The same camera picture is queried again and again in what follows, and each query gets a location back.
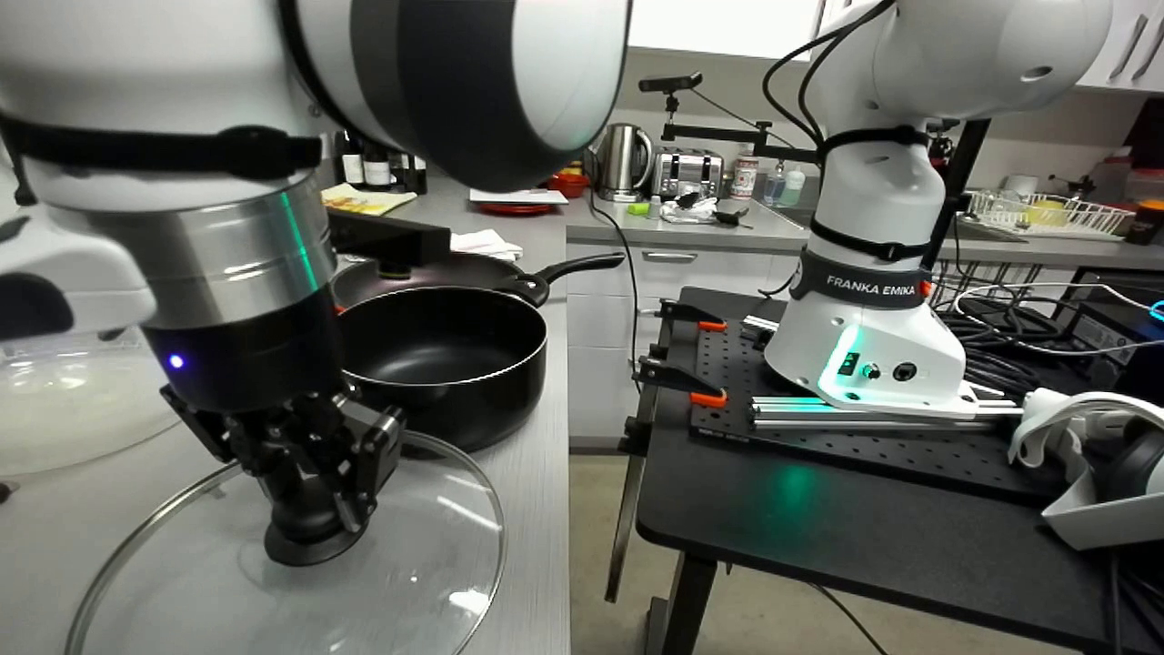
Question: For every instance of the grey base cabinet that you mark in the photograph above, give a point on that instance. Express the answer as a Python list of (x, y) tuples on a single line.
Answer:
[(694, 341)]

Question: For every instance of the red plate with white board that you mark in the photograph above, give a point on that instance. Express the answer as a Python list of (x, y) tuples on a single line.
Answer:
[(514, 203)]

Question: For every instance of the glass lid with black knob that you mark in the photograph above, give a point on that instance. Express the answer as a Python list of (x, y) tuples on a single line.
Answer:
[(312, 546)]

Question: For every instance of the black camera on stand arm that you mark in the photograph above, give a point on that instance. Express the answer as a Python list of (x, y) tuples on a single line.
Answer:
[(672, 84)]

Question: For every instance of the black robot table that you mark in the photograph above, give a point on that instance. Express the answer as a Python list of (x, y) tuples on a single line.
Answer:
[(849, 523)]

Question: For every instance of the black cooking pot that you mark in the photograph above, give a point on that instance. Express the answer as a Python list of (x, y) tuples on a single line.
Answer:
[(448, 364)]

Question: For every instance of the clear plastic bottle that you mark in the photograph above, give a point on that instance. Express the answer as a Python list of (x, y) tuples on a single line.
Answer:
[(791, 186)]

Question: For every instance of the dark bottle with white label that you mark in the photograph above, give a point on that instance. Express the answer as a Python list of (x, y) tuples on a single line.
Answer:
[(381, 173), (356, 170)]

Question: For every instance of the small red bowl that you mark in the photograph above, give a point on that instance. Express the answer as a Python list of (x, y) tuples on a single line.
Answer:
[(573, 184)]

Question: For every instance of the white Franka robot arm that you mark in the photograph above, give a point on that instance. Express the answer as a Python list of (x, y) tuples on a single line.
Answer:
[(459, 84)]

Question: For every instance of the aluminium rail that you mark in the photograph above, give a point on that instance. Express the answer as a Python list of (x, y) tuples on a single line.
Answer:
[(876, 412)]

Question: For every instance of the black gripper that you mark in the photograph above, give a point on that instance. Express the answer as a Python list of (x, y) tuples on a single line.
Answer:
[(242, 364)]

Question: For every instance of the steel toaster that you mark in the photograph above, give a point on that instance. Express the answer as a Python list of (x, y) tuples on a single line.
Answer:
[(688, 173)]

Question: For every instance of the flat white towel red stripe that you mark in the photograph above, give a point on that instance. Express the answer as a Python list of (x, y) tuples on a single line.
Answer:
[(493, 250)]

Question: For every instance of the yellow bag with red print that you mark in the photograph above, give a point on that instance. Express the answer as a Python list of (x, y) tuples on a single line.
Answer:
[(366, 203)]

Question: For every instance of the white dish rack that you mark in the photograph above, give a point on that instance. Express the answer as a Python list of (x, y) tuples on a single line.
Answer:
[(1056, 213)]

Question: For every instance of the steel electric kettle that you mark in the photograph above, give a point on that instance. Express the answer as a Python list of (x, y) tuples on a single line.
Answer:
[(632, 165)]

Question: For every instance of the black frying pan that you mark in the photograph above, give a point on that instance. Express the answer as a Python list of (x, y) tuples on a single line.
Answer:
[(486, 277)]

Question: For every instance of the white headset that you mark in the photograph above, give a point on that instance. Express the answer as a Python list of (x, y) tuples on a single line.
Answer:
[(1092, 512)]

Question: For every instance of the black stand pole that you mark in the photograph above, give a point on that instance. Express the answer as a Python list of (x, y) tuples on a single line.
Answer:
[(967, 193)]

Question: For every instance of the white wall cabinet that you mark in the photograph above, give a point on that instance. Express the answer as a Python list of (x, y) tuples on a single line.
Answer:
[(731, 25), (1134, 48)]

